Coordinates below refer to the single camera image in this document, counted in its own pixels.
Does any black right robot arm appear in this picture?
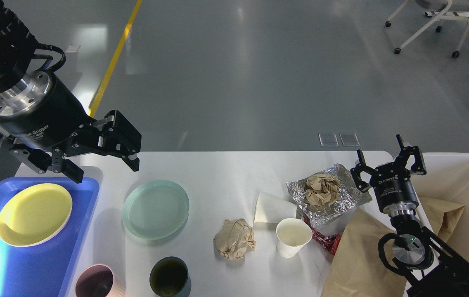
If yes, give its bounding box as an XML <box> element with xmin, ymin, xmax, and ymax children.
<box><xmin>350</xmin><ymin>135</ymin><xmax>469</xmax><ymax>297</ymax></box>

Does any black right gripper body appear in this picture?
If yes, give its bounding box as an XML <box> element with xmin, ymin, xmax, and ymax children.
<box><xmin>370</xmin><ymin>162</ymin><xmax>419</xmax><ymax>216</ymax></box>

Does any crumpled brown paper ball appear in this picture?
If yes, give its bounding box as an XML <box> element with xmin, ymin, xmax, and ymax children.
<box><xmin>213</xmin><ymin>218</ymin><xmax>256</xmax><ymax>260</ymax></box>

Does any flattened white paper cup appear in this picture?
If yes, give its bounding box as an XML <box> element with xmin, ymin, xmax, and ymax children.
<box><xmin>253</xmin><ymin>191</ymin><xmax>296</xmax><ymax>224</ymax></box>

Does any dark green mug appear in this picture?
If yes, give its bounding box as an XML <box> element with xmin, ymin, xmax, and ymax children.
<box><xmin>149</xmin><ymin>256</ymin><xmax>192</xmax><ymax>297</ymax></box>

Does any light green plate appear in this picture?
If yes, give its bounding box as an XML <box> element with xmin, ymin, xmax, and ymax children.
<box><xmin>122</xmin><ymin>180</ymin><xmax>190</xmax><ymax>240</ymax></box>

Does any floor socket cover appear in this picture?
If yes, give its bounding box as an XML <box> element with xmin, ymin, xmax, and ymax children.
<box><xmin>319</xmin><ymin>133</ymin><xmax>340</xmax><ymax>147</ymax></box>
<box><xmin>339</xmin><ymin>133</ymin><xmax>360</xmax><ymax>147</ymax></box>

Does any floor socket cover left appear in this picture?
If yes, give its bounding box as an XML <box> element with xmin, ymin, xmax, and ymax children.
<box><xmin>319</xmin><ymin>133</ymin><xmax>340</xmax><ymax>147</ymax></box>

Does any crumpled paper on foil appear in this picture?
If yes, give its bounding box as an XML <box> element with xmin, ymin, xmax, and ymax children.
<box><xmin>306</xmin><ymin>173</ymin><xmax>341</xmax><ymax>207</ymax></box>

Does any white paper cup upright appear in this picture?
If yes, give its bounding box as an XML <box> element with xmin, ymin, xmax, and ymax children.
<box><xmin>276</xmin><ymin>218</ymin><xmax>313</xmax><ymax>258</ymax></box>

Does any red snack wrapper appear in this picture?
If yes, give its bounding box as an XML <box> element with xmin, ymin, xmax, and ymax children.
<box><xmin>302</xmin><ymin>215</ymin><xmax>342</xmax><ymax>256</ymax></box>

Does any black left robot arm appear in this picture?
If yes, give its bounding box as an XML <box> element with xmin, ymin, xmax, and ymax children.
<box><xmin>0</xmin><ymin>0</ymin><xmax>142</xmax><ymax>184</ymax></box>

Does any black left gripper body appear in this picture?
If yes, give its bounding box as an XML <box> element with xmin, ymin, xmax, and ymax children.
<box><xmin>0</xmin><ymin>70</ymin><xmax>94</xmax><ymax>149</ymax></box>

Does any brown paper bag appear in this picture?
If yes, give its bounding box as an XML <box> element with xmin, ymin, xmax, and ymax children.
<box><xmin>321</xmin><ymin>209</ymin><xmax>407</xmax><ymax>297</ymax></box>

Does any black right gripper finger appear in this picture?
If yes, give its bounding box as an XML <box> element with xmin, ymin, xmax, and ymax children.
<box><xmin>350</xmin><ymin>150</ymin><xmax>377</xmax><ymax>193</ymax></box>
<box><xmin>394</xmin><ymin>134</ymin><xmax>427</xmax><ymax>176</ymax></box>

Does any floor socket cover right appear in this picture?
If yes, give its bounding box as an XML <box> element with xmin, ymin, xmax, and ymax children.
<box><xmin>339</xmin><ymin>133</ymin><xmax>360</xmax><ymax>147</ymax></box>

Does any brown paper in bin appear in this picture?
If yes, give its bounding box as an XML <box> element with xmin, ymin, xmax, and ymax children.
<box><xmin>420</xmin><ymin>197</ymin><xmax>465</xmax><ymax>242</ymax></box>

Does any yellow plate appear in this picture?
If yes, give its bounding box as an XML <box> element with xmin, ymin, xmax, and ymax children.
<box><xmin>0</xmin><ymin>183</ymin><xmax>73</xmax><ymax>248</ymax></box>

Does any pink mug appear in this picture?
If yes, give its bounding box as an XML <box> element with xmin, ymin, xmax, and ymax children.
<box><xmin>75</xmin><ymin>264</ymin><xmax>126</xmax><ymax>297</ymax></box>

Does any white office chair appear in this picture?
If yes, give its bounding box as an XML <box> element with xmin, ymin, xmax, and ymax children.
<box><xmin>393</xmin><ymin>0</ymin><xmax>469</xmax><ymax>59</ymax></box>

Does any aluminium foil sheet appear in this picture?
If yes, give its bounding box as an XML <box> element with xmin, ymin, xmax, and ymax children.
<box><xmin>286</xmin><ymin>164</ymin><xmax>372</xmax><ymax>228</ymax></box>

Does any blue plastic tray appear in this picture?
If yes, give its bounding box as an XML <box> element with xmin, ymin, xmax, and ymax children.
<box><xmin>0</xmin><ymin>177</ymin><xmax>100</xmax><ymax>297</ymax></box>

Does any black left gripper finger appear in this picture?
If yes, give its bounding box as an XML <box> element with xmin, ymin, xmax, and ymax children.
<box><xmin>68</xmin><ymin>110</ymin><xmax>142</xmax><ymax>172</ymax></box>
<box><xmin>9</xmin><ymin>139</ymin><xmax>84</xmax><ymax>184</ymax></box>

